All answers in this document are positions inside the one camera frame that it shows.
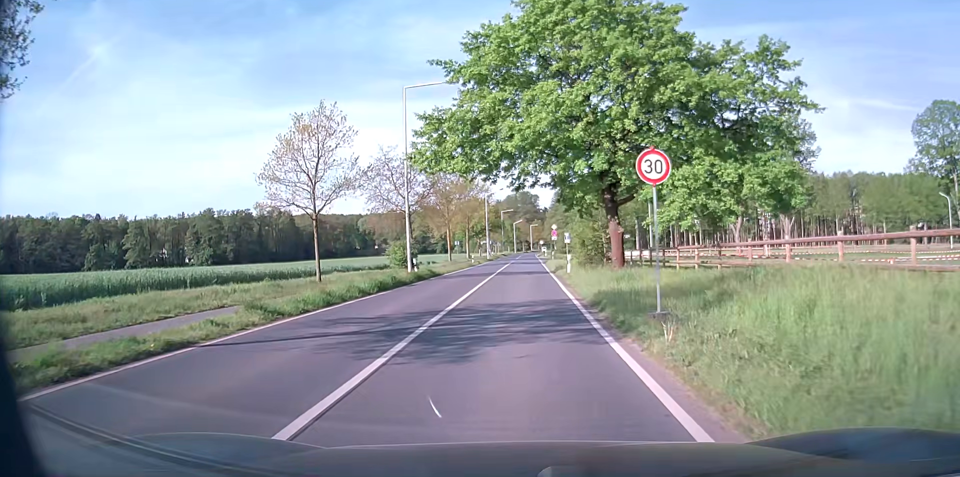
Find row of lamp posts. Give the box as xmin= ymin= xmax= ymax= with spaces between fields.
xmin=483 ymin=195 xmax=541 ymax=261

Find row of trees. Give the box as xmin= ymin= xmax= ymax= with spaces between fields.
xmin=363 ymin=147 xmax=496 ymax=262

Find grey asphalt road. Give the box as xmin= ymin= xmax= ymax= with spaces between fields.
xmin=21 ymin=252 xmax=751 ymax=450

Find large green tree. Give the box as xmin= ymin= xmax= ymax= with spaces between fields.
xmin=411 ymin=0 xmax=825 ymax=270

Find sparse-leaved tree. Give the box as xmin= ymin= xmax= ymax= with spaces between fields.
xmin=255 ymin=99 xmax=366 ymax=284

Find round speed limit sign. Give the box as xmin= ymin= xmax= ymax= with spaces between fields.
xmin=635 ymin=147 xmax=673 ymax=318

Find road markings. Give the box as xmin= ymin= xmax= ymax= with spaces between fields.
xmin=21 ymin=253 xmax=715 ymax=444

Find car's own bonnet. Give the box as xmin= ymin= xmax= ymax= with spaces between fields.
xmin=22 ymin=402 xmax=960 ymax=477

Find dark green wood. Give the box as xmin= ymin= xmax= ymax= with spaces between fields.
xmin=0 ymin=208 xmax=391 ymax=276

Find grass verge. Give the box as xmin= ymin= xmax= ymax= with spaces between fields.
xmin=6 ymin=255 xmax=496 ymax=394
xmin=544 ymin=258 xmax=960 ymax=439

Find brown wooden fence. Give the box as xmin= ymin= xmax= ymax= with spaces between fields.
xmin=624 ymin=228 xmax=960 ymax=273

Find green crop field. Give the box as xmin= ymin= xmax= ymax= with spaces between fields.
xmin=0 ymin=252 xmax=451 ymax=312

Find grey cycle path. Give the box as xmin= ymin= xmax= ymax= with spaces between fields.
xmin=7 ymin=305 xmax=243 ymax=363

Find pine wood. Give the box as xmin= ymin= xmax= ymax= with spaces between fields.
xmin=660 ymin=171 xmax=955 ymax=246

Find tall green tree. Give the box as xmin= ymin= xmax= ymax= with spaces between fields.
xmin=904 ymin=99 xmax=960 ymax=201

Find tall grey lamp post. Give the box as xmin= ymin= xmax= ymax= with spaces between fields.
xmin=402 ymin=81 xmax=450 ymax=273

